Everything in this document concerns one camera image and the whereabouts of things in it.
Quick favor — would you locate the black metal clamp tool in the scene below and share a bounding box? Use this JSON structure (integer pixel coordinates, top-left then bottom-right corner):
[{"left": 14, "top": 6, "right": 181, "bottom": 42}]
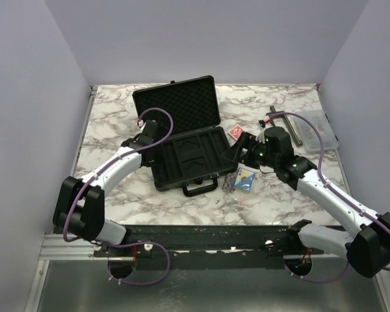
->
[{"left": 266, "top": 105, "right": 303, "bottom": 147}]

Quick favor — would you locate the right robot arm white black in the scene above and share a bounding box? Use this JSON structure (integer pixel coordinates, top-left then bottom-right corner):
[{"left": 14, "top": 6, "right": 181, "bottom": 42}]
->
[{"left": 222, "top": 127, "right": 390, "bottom": 278}]

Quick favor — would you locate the aluminium extrusion rail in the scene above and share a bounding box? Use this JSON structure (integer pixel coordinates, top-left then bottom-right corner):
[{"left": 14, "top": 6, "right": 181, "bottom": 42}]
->
[{"left": 39, "top": 234, "right": 94, "bottom": 261}]

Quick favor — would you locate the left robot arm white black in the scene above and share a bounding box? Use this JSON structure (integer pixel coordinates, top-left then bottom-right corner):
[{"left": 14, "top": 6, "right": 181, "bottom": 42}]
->
[{"left": 53, "top": 121, "right": 174, "bottom": 257}]

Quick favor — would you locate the black poker carrying case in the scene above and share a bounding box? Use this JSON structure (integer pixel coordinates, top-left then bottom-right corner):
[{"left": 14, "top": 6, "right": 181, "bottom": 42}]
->
[{"left": 133, "top": 75, "right": 238, "bottom": 197}]

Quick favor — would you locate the blue tan poker chip stack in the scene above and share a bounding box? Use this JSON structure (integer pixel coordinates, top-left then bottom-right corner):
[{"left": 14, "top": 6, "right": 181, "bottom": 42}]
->
[{"left": 222, "top": 173, "right": 237, "bottom": 192}]

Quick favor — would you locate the red playing card deck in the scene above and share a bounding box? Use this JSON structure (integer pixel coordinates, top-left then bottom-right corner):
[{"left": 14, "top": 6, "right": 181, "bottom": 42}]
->
[{"left": 228, "top": 125, "right": 244, "bottom": 140}]

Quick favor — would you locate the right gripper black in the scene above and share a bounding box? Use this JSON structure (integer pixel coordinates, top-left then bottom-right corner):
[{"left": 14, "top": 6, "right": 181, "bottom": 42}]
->
[{"left": 222, "top": 131, "right": 279, "bottom": 170}]

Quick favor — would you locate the clear plastic parts box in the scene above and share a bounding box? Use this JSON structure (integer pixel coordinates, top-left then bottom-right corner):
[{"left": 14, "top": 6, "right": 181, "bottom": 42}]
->
[{"left": 293, "top": 110, "right": 339, "bottom": 153}]

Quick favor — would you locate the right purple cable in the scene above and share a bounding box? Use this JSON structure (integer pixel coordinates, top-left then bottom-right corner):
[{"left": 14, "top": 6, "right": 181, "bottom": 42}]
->
[{"left": 259, "top": 112, "right": 390, "bottom": 282}]

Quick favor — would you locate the blue playing card deck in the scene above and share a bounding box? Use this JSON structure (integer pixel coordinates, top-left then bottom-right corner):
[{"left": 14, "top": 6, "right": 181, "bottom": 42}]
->
[{"left": 233, "top": 168, "right": 255, "bottom": 192}]

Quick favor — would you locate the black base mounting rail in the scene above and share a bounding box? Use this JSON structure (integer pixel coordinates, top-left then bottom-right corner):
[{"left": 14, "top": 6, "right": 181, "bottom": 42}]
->
[{"left": 53, "top": 222, "right": 332, "bottom": 272}]

